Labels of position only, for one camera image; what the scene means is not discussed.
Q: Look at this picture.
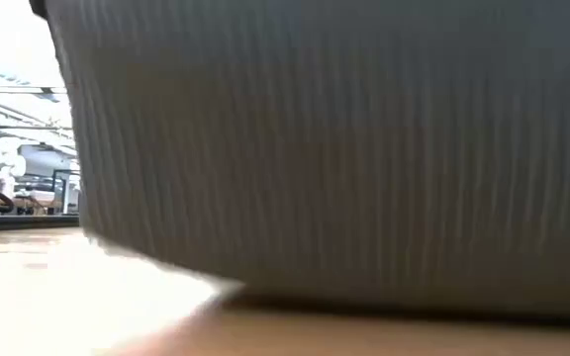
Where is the white robot figure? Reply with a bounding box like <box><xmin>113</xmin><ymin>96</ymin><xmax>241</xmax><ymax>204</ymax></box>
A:
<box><xmin>0</xmin><ymin>136</ymin><xmax>27</xmax><ymax>199</ymax></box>

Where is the black aluminium table frame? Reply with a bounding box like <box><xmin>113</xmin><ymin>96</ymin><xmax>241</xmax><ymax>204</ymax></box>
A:
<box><xmin>0</xmin><ymin>213</ymin><xmax>82</xmax><ymax>232</ymax></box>

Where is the grey waffle towel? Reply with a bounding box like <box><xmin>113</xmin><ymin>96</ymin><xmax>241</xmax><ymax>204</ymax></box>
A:
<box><xmin>45</xmin><ymin>0</ymin><xmax>570</xmax><ymax>325</ymax></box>

